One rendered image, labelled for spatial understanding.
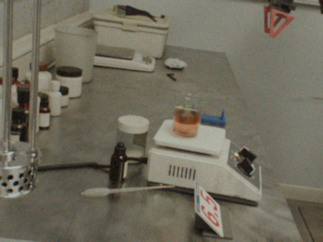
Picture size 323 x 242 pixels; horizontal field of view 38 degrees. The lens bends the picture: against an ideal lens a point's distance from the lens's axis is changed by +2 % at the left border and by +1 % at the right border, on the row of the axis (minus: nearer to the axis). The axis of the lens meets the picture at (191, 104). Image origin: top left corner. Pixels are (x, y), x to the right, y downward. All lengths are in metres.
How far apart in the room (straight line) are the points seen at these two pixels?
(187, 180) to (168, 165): 0.04
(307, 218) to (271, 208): 0.85
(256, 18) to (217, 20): 0.19
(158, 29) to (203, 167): 1.16
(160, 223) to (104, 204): 0.10
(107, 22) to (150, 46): 0.19
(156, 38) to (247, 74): 0.63
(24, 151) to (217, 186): 0.39
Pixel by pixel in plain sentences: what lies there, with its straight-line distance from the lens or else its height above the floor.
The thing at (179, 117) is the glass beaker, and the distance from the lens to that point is 0.79.
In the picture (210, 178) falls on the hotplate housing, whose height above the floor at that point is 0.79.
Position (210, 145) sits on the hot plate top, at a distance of 0.79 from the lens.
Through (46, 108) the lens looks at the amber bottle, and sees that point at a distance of 1.03.
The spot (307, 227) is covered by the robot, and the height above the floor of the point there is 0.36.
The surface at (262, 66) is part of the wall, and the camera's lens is 2.33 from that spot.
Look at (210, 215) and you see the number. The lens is 0.71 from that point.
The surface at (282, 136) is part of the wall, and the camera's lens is 2.45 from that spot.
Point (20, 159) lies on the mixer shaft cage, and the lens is 0.48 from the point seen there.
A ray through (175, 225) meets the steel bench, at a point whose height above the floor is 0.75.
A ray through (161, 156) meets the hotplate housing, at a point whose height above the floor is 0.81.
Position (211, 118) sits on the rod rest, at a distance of 1.19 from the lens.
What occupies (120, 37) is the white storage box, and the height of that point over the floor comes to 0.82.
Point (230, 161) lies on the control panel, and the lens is 0.80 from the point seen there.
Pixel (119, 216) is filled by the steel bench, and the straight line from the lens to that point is 0.72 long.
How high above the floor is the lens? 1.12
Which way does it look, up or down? 16 degrees down
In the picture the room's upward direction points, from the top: 8 degrees clockwise
